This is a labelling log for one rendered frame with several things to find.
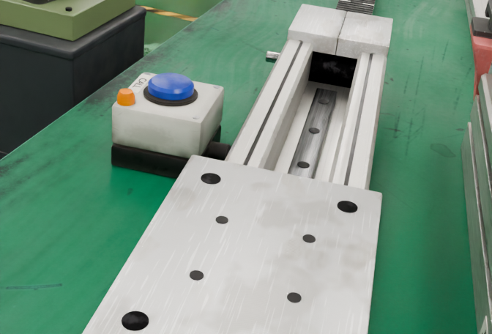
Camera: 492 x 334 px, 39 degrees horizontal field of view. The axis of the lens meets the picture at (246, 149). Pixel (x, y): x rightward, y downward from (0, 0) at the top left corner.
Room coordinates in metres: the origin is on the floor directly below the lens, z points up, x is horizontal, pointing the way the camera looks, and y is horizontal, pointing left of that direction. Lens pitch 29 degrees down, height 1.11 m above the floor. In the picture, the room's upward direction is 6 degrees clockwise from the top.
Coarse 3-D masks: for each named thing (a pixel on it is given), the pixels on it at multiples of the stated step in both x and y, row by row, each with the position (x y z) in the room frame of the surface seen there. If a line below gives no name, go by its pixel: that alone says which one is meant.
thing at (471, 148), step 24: (480, 96) 0.60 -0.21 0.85; (480, 120) 0.57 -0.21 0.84; (480, 144) 0.54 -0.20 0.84; (480, 168) 0.51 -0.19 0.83; (480, 192) 0.48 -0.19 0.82; (480, 216) 0.46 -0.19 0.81; (480, 240) 0.43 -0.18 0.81; (480, 264) 0.41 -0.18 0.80; (480, 288) 0.39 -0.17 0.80; (480, 312) 0.37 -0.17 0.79
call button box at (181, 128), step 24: (144, 96) 0.55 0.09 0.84; (192, 96) 0.55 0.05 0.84; (216, 96) 0.57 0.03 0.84; (120, 120) 0.52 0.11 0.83; (144, 120) 0.52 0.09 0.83; (168, 120) 0.52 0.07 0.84; (192, 120) 0.52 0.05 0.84; (216, 120) 0.57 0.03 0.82; (120, 144) 0.53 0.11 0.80; (144, 144) 0.52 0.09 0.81; (168, 144) 0.52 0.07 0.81; (192, 144) 0.51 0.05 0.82; (216, 144) 0.55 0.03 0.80; (144, 168) 0.52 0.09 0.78; (168, 168) 0.52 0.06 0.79
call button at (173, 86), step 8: (152, 80) 0.56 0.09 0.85; (160, 80) 0.56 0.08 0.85; (168, 80) 0.56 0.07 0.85; (176, 80) 0.56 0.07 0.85; (184, 80) 0.56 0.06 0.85; (152, 88) 0.55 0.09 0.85; (160, 88) 0.54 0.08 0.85; (168, 88) 0.54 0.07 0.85; (176, 88) 0.55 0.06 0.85; (184, 88) 0.55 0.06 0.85; (192, 88) 0.55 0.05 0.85; (160, 96) 0.54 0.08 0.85; (168, 96) 0.54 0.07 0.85; (176, 96) 0.54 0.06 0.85; (184, 96) 0.54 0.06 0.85
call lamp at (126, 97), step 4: (124, 88) 0.54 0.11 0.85; (120, 92) 0.53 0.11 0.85; (124, 92) 0.53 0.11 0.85; (128, 92) 0.53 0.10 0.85; (132, 92) 0.53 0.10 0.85; (120, 96) 0.53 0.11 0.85; (124, 96) 0.53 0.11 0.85; (128, 96) 0.53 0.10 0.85; (132, 96) 0.53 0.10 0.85; (120, 100) 0.53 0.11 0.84; (124, 100) 0.53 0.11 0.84; (128, 100) 0.53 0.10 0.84; (132, 100) 0.53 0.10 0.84; (120, 104) 0.53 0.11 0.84; (124, 104) 0.53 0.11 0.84; (128, 104) 0.53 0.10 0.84; (132, 104) 0.53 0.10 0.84
